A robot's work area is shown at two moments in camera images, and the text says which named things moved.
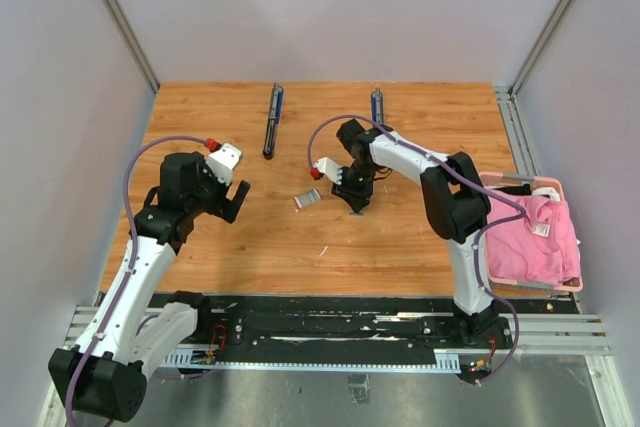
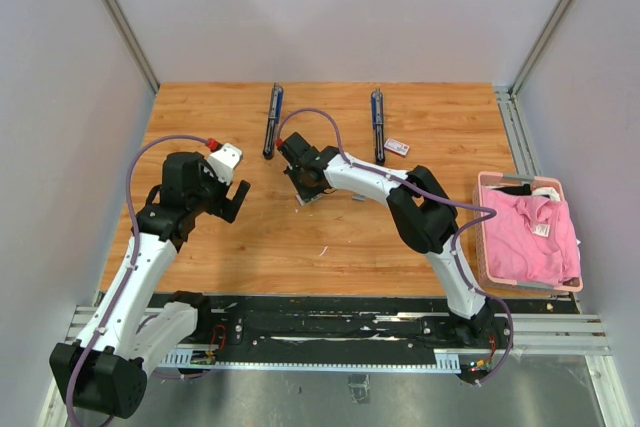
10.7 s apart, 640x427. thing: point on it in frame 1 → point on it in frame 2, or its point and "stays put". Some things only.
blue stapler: x=275 y=115 stays put
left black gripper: x=224 y=207 stays put
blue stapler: x=377 y=106 stays put
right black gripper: x=355 y=198 → x=304 y=193
